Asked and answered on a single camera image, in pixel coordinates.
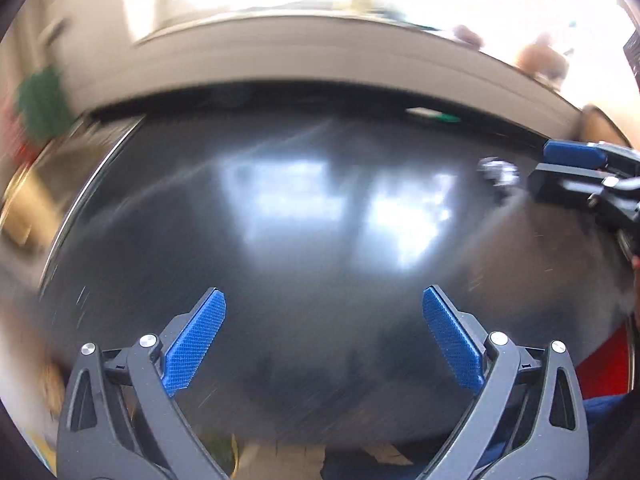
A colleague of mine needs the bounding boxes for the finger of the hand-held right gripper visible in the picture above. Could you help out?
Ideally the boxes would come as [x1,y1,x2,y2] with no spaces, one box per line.
[528,161,613,207]
[542,139,640,168]

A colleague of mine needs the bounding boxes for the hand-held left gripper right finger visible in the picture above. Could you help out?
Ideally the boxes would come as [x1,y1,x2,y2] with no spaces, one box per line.
[421,285,591,480]

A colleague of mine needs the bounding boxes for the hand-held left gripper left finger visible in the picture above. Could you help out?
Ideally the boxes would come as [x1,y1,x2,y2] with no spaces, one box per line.
[56,287,228,480]

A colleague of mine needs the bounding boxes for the silver wrapper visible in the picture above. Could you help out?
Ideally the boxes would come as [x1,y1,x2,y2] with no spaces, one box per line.
[477,156,522,197]

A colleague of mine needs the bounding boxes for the red bin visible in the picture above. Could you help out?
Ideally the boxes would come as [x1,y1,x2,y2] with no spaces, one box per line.
[574,316,637,404]

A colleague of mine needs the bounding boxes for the tan wooden board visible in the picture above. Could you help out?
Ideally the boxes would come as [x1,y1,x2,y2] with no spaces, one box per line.
[579,104,632,147]

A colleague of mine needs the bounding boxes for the brown pot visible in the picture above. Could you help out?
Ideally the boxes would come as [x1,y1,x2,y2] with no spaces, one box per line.
[516,34,569,82]

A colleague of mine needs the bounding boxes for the black device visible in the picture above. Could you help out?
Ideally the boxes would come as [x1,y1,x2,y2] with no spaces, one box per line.
[622,29,640,73]

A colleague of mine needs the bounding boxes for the white green packet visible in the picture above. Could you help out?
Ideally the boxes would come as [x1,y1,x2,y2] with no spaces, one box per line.
[406,106,462,124]

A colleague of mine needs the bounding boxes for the dark red pot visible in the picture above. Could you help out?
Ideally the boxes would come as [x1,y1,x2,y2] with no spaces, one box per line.
[451,24,484,49]

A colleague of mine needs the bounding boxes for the person's blue trousers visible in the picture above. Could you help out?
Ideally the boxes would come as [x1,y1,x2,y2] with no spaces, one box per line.
[581,391,640,480]

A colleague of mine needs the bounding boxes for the steel sink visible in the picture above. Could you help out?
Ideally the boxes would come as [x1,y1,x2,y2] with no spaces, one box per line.
[0,114,147,273]

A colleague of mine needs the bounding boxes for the green bottle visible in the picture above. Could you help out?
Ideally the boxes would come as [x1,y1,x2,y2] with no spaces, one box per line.
[14,66,74,139]

